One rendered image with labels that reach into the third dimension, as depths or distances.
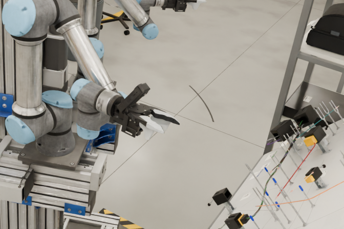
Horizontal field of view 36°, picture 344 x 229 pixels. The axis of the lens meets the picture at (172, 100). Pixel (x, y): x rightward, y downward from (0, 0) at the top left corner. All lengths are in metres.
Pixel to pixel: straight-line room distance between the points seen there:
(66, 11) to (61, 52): 0.41
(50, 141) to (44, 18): 0.53
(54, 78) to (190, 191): 1.85
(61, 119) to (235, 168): 2.35
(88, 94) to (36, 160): 0.50
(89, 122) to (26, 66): 0.29
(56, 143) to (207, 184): 2.03
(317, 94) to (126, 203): 1.50
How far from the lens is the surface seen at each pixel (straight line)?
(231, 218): 1.91
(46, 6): 1.73
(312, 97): 2.89
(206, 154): 4.21
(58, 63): 2.18
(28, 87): 1.83
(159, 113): 1.57
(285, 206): 1.98
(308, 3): 2.48
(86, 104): 1.66
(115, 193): 3.70
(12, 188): 2.07
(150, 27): 2.41
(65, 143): 2.06
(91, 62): 1.78
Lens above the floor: 2.40
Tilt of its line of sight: 30 degrees down
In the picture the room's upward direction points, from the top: 9 degrees clockwise
